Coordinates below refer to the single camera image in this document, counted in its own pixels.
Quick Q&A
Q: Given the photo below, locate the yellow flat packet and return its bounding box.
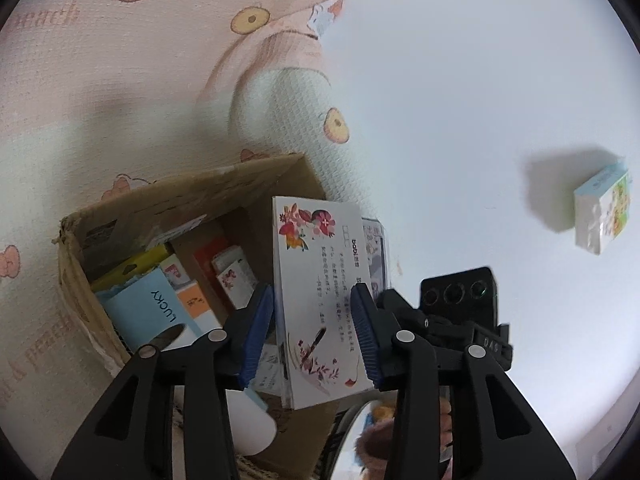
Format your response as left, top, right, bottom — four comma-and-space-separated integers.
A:
90, 244, 173, 293

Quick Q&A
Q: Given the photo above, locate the large white floral box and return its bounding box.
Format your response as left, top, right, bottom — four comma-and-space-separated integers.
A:
271, 196, 376, 411

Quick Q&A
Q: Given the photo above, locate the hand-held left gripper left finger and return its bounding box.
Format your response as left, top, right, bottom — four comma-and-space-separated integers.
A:
50, 282, 276, 480

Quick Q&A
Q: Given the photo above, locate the light blue card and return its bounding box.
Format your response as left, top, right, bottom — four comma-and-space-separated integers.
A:
97, 267, 203, 356

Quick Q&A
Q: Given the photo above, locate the round silver-rimmed mirror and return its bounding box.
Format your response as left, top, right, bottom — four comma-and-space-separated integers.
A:
312, 395, 401, 480

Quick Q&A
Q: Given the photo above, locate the pink printed blanket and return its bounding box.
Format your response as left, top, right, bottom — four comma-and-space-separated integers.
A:
0, 0, 351, 480

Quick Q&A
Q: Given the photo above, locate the white printed leaflet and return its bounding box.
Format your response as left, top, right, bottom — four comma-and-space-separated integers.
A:
247, 342, 288, 393

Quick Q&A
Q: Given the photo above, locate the brown cardboard box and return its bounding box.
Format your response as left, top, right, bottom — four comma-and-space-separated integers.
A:
52, 154, 351, 480

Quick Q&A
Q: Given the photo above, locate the white and orange box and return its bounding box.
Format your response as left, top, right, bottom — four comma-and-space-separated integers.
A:
157, 254, 223, 333

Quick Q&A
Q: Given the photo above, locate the red orange box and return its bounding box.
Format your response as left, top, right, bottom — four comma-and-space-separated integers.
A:
192, 240, 241, 311

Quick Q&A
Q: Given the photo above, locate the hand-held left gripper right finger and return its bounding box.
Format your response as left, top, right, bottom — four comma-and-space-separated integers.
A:
350, 282, 576, 480

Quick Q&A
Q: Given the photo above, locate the white tissue pack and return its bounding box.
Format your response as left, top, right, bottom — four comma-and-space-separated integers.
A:
572, 160, 632, 256

